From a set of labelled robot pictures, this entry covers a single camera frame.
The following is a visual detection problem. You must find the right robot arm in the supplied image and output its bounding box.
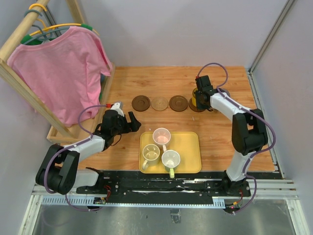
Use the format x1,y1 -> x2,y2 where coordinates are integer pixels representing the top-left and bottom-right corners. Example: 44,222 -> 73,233
194,75 -> 268,196

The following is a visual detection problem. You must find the yellow hanger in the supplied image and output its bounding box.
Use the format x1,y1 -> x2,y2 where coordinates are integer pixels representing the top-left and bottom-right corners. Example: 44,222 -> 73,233
42,0 -> 99,36

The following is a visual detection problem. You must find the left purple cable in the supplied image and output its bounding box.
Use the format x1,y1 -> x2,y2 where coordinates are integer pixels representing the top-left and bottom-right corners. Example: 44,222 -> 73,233
44,104 -> 111,212

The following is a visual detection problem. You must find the yellow plastic tray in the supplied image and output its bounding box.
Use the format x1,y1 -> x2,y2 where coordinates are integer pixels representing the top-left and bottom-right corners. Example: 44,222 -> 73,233
139,132 -> 201,174

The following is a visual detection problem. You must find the grey hanger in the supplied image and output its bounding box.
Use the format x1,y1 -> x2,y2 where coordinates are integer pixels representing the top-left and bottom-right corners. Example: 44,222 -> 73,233
27,24 -> 61,46

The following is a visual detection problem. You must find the large brown wooden coaster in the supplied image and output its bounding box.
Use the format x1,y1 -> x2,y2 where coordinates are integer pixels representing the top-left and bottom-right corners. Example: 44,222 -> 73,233
132,95 -> 151,112

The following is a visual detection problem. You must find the purple translucent cup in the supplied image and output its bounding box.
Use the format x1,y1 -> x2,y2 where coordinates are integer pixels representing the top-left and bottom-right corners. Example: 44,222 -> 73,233
220,88 -> 230,96

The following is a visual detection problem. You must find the white cup green handle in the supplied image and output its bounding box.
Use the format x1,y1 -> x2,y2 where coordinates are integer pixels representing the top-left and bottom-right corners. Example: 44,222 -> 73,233
161,150 -> 181,179

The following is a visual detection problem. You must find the pink cup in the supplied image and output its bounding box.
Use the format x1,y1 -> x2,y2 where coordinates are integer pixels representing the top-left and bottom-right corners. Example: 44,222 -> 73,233
153,128 -> 171,152

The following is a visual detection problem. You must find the wooden clothes rack frame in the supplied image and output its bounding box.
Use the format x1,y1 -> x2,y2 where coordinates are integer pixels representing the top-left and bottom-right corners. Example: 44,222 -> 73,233
0,0 -> 116,144

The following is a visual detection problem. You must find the aluminium frame post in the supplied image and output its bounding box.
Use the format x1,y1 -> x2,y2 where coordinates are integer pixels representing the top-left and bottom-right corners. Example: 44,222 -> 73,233
248,0 -> 298,73

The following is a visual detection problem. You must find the grey cable duct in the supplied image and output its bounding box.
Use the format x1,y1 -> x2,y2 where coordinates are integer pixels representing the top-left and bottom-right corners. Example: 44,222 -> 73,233
41,197 -> 225,209

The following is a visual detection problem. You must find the yellow translucent cup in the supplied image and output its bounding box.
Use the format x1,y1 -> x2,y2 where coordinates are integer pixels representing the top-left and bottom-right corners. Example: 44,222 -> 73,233
192,88 -> 198,107

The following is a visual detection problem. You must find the pink t-shirt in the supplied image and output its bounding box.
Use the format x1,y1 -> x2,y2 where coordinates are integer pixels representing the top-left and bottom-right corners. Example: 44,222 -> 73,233
7,26 -> 112,127

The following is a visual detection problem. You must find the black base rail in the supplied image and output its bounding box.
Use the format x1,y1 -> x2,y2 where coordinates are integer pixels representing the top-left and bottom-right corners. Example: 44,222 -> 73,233
70,169 -> 260,206

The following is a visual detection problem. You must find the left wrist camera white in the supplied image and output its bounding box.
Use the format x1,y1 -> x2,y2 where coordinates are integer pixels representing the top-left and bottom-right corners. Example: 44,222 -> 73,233
110,101 -> 124,116

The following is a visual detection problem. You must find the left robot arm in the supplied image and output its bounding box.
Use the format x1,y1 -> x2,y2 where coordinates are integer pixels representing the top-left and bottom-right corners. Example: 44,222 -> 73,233
35,110 -> 141,195

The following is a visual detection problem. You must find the green garment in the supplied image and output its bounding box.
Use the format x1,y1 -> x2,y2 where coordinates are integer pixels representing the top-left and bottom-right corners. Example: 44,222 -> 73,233
20,24 -> 99,45

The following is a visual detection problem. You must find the cream cup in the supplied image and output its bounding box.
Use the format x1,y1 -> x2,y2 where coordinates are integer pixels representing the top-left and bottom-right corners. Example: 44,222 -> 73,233
142,144 -> 160,171

